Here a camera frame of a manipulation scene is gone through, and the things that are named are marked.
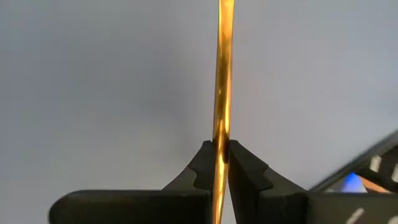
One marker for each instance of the gold knife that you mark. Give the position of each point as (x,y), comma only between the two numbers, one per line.
(224,62)

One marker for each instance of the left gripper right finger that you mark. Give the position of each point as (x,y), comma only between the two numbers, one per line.
(280,205)

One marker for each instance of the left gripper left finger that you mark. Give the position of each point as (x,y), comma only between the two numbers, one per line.
(155,207)

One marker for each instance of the black table frame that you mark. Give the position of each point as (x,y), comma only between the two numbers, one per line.
(357,160)

